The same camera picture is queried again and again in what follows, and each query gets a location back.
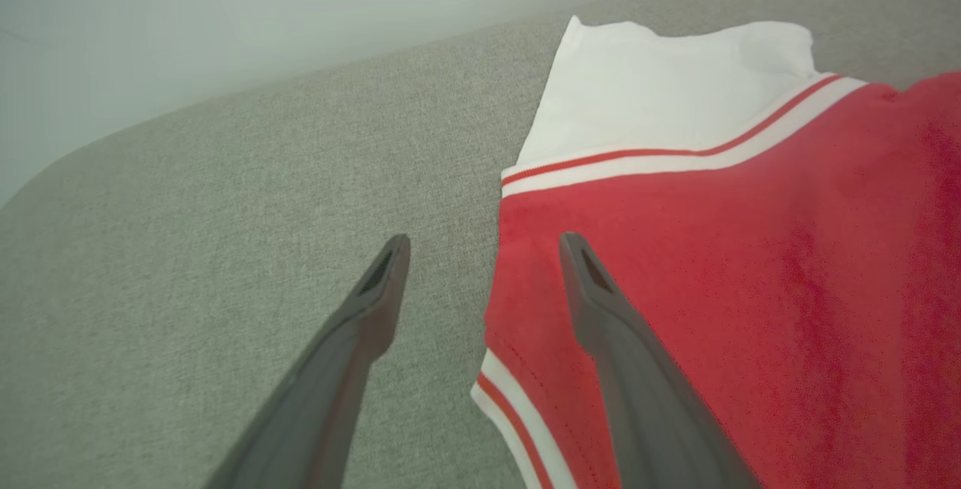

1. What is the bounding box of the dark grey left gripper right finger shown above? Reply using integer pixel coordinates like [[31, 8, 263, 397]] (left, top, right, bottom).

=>
[[559, 231, 759, 489]]

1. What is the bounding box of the red and white t-shirt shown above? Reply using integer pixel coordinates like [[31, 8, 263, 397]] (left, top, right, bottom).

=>
[[471, 16, 961, 489]]

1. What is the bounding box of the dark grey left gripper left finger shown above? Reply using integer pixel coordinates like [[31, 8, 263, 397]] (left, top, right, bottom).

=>
[[206, 234, 411, 489]]

